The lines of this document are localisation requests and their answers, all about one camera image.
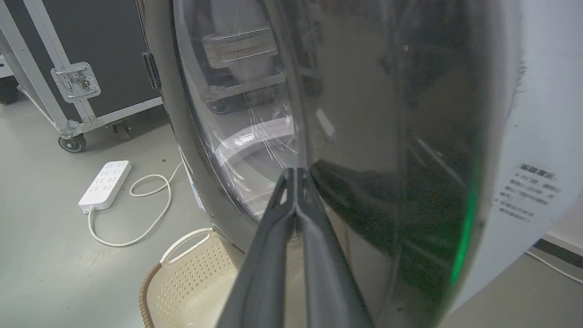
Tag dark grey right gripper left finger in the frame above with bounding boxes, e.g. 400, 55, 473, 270
216, 168, 298, 328

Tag thin white floor cable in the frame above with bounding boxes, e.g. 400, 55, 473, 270
525, 251, 583, 285

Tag white washing machine body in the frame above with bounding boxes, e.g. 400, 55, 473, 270
449, 0, 583, 315

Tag black flight case aluminium edges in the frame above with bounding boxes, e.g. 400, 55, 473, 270
0, 0, 164, 154

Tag beige perforated laundry basket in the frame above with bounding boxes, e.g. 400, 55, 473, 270
139, 228, 240, 328

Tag white power strip with cord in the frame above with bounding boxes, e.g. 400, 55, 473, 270
87, 162, 184, 247

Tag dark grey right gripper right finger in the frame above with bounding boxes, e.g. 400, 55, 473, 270
296, 168, 375, 328

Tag round glass washing machine door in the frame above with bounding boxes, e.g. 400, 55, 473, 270
138, 0, 524, 328

